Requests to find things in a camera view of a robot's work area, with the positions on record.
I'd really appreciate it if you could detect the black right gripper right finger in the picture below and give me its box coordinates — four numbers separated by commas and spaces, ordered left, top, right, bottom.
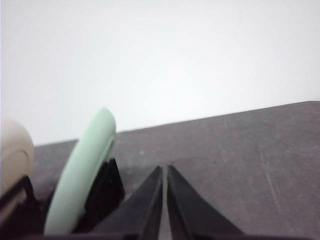
167, 165, 248, 240

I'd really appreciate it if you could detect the light green plate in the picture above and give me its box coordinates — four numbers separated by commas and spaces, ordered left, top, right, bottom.
44, 108, 117, 235

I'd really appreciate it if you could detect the black plate rack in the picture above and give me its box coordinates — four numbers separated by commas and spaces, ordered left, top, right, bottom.
0, 159, 125, 237

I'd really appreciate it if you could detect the beige plate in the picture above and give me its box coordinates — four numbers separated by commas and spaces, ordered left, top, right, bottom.
1, 119, 35, 193

